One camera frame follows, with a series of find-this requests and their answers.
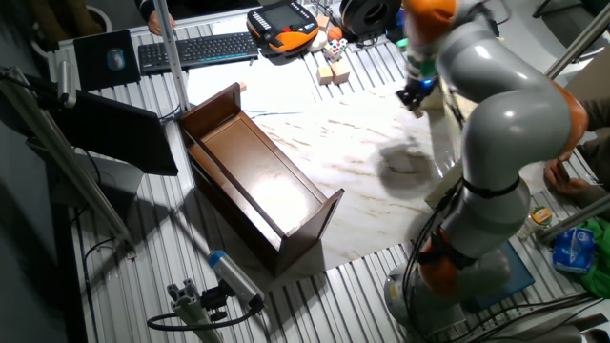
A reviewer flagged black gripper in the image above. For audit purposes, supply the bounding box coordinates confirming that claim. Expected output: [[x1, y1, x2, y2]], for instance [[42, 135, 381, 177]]
[[396, 75, 437, 113]]

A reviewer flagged grey sleeved forearm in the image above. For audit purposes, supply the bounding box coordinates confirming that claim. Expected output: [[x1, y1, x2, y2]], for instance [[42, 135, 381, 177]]
[[571, 96, 610, 211]]

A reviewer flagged dark brown wooden shelf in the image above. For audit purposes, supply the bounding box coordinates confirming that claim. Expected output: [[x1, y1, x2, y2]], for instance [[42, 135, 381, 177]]
[[177, 81, 346, 278]]

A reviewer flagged bystander hand holding phone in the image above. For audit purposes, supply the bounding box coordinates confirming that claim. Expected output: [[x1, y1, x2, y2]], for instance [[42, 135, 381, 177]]
[[542, 151, 593, 197]]

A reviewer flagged bystander hand with dark sleeve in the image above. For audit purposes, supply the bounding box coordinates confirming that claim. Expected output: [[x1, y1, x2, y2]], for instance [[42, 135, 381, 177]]
[[147, 10, 177, 37]]

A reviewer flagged blue bag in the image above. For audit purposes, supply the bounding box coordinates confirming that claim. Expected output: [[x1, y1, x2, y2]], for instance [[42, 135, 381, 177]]
[[384, 8, 407, 45]]

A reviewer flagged light wooden cube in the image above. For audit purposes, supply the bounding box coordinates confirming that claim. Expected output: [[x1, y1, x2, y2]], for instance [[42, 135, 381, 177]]
[[315, 65, 335, 87], [329, 58, 353, 86]]

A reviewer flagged rubik's cube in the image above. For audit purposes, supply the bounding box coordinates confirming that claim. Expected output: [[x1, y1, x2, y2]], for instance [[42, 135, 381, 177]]
[[322, 38, 350, 64]]

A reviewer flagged black filament spool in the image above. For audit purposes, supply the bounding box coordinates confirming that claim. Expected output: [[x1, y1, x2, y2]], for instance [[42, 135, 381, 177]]
[[338, 0, 404, 40]]

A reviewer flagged white ball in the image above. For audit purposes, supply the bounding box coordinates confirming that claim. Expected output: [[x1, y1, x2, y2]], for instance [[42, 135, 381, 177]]
[[306, 30, 330, 54]]

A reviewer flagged white paper sheet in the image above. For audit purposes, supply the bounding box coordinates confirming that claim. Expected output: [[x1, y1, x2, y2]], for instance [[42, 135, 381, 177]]
[[187, 55, 331, 116]]

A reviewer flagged orange and black teach pendant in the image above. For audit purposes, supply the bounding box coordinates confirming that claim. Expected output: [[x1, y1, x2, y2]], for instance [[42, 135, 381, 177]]
[[245, 0, 321, 55]]

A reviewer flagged clear plastic bottle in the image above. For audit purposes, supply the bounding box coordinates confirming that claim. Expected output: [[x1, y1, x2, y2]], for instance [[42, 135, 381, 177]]
[[516, 205, 555, 242]]

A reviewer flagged blue base mat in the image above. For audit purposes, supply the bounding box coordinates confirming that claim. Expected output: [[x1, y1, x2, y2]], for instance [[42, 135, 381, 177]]
[[460, 239, 537, 314]]

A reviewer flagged blue tissue pack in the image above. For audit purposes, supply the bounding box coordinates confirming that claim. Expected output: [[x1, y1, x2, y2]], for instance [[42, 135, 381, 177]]
[[552, 226, 598, 275]]

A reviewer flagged black keyboard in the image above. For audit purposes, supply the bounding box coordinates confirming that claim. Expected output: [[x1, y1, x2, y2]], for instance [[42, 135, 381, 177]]
[[137, 31, 260, 77]]

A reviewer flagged green cloth bag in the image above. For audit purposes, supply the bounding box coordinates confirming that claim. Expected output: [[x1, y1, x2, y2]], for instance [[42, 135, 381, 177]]
[[578, 215, 610, 300]]

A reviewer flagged black laptop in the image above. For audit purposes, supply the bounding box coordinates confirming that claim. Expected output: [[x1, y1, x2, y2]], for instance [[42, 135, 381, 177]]
[[46, 89, 180, 178]]

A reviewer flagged grey computer mouse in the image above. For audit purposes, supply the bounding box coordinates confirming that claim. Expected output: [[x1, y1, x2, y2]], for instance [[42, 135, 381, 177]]
[[105, 47, 127, 72]]

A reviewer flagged short aluminium profile stand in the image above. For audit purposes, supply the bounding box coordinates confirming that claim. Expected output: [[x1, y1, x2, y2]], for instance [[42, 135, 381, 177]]
[[166, 277, 226, 343]]

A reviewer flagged black mouse pad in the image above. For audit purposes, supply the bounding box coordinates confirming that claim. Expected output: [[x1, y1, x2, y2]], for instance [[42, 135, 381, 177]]
[[71, 29, 143, 93]]

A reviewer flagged green camera mount ring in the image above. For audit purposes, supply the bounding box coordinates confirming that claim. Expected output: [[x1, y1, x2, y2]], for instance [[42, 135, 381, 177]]
[[395, 36, 438, 80]]

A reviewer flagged aluminium frame post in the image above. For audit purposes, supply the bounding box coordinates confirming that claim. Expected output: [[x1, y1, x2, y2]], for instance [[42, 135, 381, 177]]
[[152, 0, 193, 113]]

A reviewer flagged silver depth camera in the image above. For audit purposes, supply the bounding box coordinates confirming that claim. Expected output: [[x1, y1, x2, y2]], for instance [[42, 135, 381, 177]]
[[206, 249, 266, 311]]

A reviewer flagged black camera cable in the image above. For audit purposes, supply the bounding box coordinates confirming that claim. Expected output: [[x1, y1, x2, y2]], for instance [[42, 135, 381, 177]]
[[146, 293, 264, 333]]

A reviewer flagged long aluminium frame beam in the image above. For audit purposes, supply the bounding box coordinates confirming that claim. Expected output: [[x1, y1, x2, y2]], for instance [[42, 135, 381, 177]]
[[0, 65, 136, 250]]

